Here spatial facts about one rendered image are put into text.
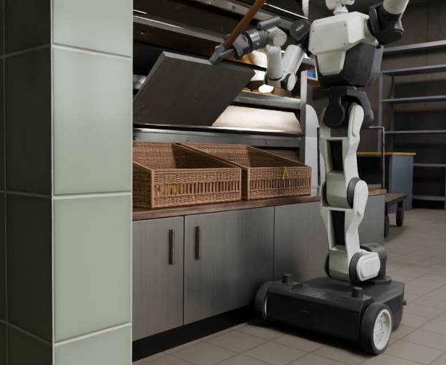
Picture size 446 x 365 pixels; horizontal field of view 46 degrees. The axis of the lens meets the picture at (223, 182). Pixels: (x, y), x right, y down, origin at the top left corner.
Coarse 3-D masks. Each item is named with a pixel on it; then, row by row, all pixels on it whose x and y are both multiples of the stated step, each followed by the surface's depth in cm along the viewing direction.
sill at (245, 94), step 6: (132, 78) 258; (138, 78) 261; (144, 78) 263; (240, 96) 318; (246, 96) 322; (252, 96) 326; (258, 96) 331; (264, 96) 335; (270, 96) 340; (276, 96) 344; (282, 102) 350; (288, 102) 354; (294, 102) 359
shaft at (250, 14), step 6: (258, 0) 201; (264, 0) 200; (252, 6) 203; (258, 6) 202; (252, 12) 204; (246, 18) 205; (252, 18) 206; (240, 24) 207; (246, 24) 207; (234, 30) 210; (240, 30) 209; (234, 36) 210; (228, 42) 212; (228, 48) 214
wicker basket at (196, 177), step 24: (144, 144) 260; (168, 144) 272; (144, 168) 207; (168, 168) 269; (192, 168) 265; (216, 168) 233; (240, 168) 245; (144, 192) 208; (168, 192) 212; (192, 192) 222; (216, 192) 234; (240, 192) 246
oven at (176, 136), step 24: (192, 0) 288; (216, 0) 299; (288, 24) 351; (144, 48) 275; (168, 48) 286; (144, 72) 358; (264, 72) 352; (288, 96) 372; (240, 144) 320; (264, 144) 337; (288, 144) 357
